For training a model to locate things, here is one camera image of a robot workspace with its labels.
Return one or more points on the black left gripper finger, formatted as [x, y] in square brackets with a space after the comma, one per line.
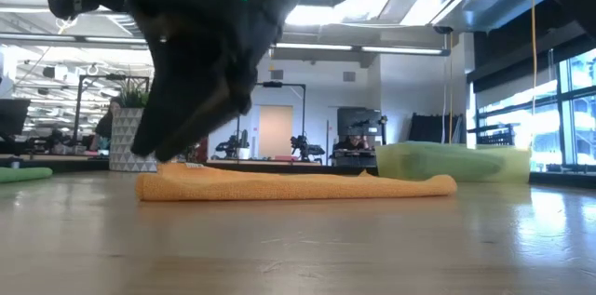
[219, 118]
[177, 99]

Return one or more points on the orange microfiber towel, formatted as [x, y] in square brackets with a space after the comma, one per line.
[279, 185]

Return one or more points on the green microfiber towel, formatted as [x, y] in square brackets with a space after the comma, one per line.
[23, 174]

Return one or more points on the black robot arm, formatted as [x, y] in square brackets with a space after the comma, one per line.
[305, 146]
[233, 146]

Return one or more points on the succulent in white patterned pot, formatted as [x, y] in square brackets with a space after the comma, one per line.
[123, 146]

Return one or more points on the person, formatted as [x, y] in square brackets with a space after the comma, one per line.
[354, 143]
[106, 125]

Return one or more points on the black cabinet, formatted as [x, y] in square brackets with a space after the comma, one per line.
[358, 120]

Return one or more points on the black monitor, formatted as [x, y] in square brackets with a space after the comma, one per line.
[14, 116]
[428, 130]

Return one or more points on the yellow plastic tray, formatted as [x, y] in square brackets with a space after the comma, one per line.
[465, 162]

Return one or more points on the black gantry frame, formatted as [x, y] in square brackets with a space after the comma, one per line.
[279, 84]

